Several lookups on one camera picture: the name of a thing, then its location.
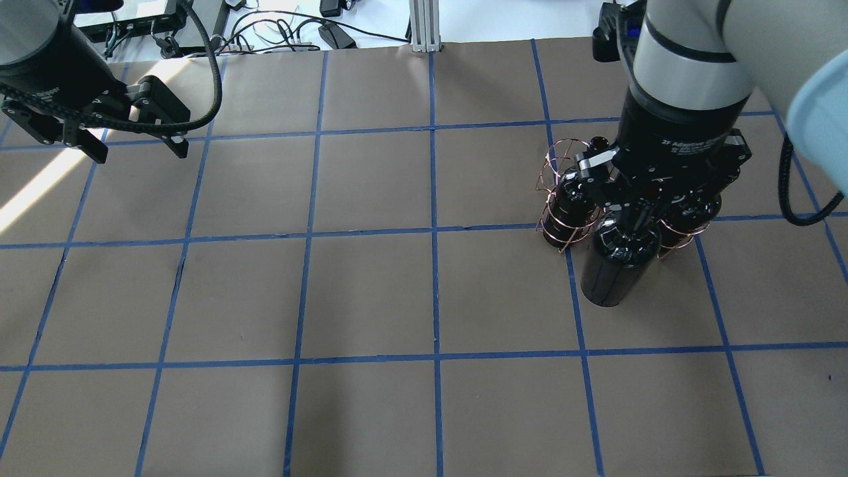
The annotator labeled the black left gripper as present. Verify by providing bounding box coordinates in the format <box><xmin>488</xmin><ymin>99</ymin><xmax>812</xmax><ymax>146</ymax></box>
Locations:
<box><xmin>2</xmin><ymin>46</ymin><xmax>190</xmax><ymax>165</ymax></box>

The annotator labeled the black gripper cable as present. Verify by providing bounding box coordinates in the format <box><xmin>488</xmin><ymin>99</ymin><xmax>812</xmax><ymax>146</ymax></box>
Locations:
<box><xmin>99</xmin><ymin>0</ymin><xmax>223</xmax><ymax>133</ymax></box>

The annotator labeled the aluminium frame post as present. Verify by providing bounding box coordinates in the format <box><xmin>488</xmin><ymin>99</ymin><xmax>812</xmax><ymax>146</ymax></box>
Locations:
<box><xmin>409</xmin><ymin>0</ymin><xmax>443</xmax><ymax>52</ymax></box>

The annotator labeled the black wine bottle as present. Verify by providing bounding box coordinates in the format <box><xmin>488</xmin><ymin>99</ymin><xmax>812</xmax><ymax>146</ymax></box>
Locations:
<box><xmin>536</xmin><ymin>136</ymin><xmax>609</xmax><ymax>252</ymax></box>
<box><xmin>580</xmin><ymin>205</ymin><xmax>661</xmax><ymax>307</ymax></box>

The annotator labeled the black power adapter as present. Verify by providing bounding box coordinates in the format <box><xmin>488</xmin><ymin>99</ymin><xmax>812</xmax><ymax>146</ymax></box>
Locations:
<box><xmin>317</xmin><ymin>23</ymin><xmax>358</xmax><ymax>50</ymax></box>

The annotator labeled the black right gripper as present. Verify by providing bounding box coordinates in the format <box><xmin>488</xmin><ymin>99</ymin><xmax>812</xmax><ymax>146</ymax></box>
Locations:
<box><xmin>575</xmin><ymin>99</ymin><xmax>751</xmax><ymax>219</ymax></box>

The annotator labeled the black wine bottle in basket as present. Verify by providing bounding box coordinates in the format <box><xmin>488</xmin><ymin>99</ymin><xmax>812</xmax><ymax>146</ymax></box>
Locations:
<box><xmin>536</xmin><ymin>136</ymin><xmax>609</xmax><ymax>252</ymax></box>

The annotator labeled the copper wire wine basket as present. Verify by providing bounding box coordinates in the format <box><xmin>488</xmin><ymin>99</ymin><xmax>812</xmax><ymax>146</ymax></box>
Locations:
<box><xmin>535</xmin><ymin>136</ymin><xmax>723</xmax><ymax>260</ymax></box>

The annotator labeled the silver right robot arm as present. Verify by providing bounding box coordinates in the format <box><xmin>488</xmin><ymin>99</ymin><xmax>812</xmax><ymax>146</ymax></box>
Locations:
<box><xmin>579</xmin><ymin>1</ymin><xmax>846</xmax><ymax>226</ymax></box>

